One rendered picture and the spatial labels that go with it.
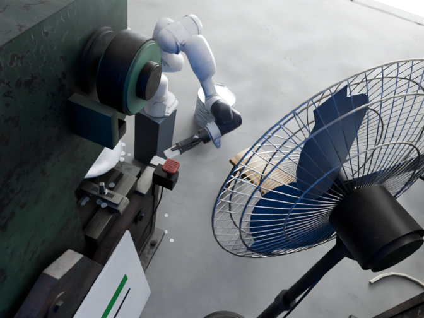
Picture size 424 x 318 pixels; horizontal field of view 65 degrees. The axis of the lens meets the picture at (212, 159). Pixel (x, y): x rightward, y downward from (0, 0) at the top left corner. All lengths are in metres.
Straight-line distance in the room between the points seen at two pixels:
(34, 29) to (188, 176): 1.77
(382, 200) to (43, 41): 0.67
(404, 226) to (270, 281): 1.47
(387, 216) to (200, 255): 1.47
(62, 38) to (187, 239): 1.54
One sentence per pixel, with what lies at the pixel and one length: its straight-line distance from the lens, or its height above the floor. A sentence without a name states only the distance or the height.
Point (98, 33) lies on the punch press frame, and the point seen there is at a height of 1.41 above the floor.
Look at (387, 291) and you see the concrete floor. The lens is 2.41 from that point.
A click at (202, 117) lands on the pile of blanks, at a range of 2.56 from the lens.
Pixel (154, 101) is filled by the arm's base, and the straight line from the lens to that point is 1.94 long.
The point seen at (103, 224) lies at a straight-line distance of 1.28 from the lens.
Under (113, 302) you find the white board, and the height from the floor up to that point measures 0.38.
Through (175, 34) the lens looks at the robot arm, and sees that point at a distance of 1.49.
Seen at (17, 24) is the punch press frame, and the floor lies 1.50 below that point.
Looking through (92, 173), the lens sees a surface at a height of 0.78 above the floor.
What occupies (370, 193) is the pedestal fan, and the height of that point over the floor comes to 1.37.
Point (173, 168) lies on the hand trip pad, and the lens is 1.36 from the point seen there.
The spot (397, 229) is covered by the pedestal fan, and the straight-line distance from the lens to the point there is 0.66.
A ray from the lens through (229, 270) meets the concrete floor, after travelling 2.02.
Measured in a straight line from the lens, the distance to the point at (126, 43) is 0.76.
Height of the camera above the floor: 1.83
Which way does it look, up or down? 49 degrees down
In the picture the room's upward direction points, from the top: 16 degrees clockwise
